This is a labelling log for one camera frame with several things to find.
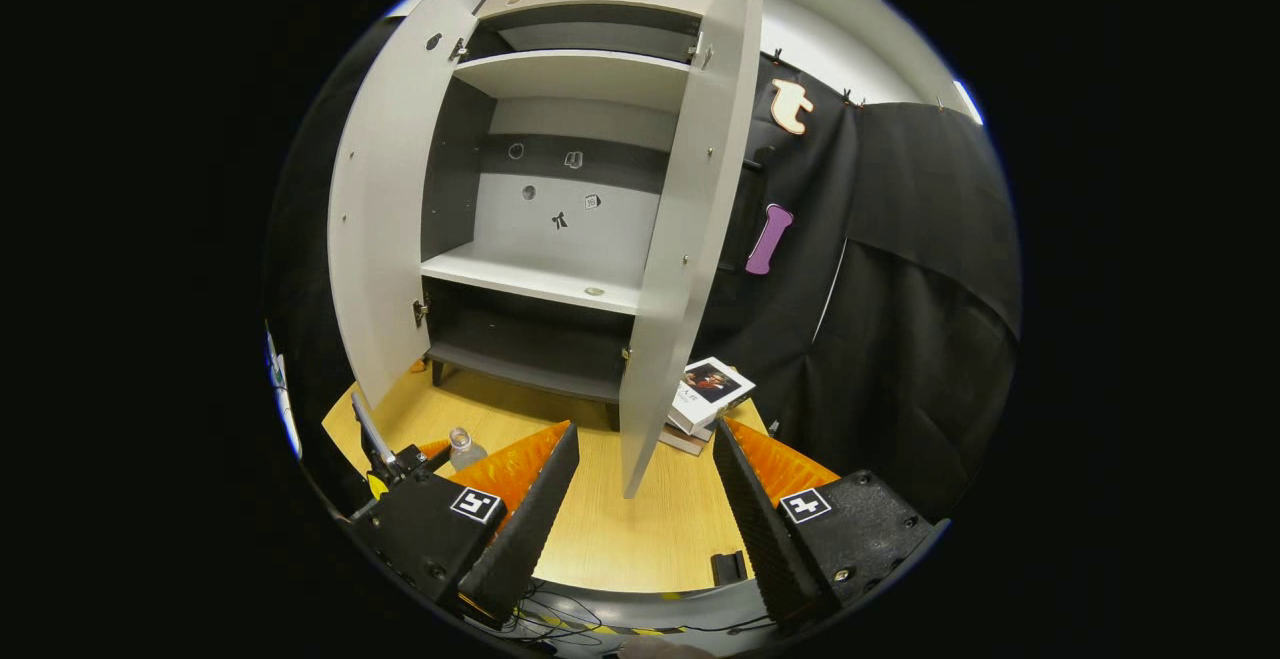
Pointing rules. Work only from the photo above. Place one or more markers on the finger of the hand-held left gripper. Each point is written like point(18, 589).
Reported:
point(405, 464)

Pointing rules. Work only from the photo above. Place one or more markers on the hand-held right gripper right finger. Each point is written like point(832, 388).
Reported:
point(760, 519)

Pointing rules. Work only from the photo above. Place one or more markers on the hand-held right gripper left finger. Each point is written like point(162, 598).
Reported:
point(530, 519)

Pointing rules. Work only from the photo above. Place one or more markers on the green label bottle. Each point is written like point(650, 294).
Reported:
point(465, 451)

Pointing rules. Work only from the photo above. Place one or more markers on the grey cabinet door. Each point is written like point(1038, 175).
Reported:
point(690, 239)
point(385, 219)

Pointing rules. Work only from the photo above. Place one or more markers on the grey cabinet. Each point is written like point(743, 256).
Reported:
point(580, 119)

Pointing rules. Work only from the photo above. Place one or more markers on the grey cabinet shelf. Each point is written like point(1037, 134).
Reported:
point(580, 74)
point(520, 274)

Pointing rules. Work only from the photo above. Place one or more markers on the small black box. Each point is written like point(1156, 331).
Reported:
point(729, 569)

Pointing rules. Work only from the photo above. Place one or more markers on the brown flat book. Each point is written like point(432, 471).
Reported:
point(685, 439)

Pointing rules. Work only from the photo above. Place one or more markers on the white picture book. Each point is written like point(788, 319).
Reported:
point(712, 394)

